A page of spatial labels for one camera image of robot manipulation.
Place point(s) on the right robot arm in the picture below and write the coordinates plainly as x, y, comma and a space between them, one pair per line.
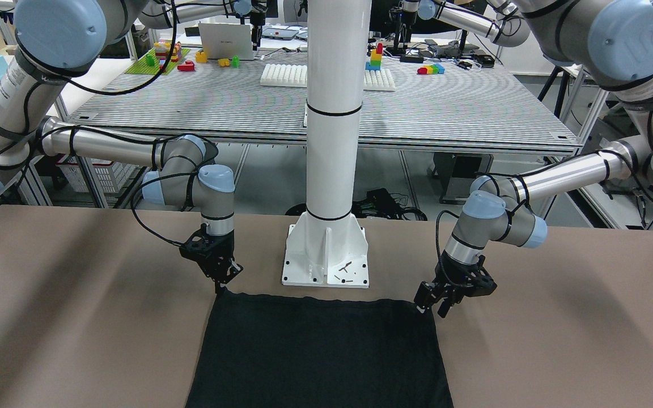
60, 40

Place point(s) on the black printed t-shirt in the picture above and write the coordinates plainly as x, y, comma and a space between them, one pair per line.
274, 351

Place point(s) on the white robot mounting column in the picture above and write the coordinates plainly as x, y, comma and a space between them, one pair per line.
327, 247

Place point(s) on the green lego baseplate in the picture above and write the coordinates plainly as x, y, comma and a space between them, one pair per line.
150, 64

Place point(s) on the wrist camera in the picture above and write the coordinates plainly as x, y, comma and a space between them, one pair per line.
481, 283
196, 248

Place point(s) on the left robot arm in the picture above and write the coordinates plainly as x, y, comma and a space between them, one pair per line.
612, 41

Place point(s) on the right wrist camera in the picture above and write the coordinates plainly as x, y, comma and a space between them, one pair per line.
196, 248

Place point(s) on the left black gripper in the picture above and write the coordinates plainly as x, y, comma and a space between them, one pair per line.
452, 274

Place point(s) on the white plastic basket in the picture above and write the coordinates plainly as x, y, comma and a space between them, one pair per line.
112, 175

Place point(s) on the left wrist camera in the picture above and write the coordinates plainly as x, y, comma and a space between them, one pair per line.
481, 283

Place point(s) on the grey slatted work table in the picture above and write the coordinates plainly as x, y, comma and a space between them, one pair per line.
483, 110

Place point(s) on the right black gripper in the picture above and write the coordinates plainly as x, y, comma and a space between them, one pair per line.
223, 249

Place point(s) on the white laptop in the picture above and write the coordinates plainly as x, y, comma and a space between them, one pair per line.
225, 40

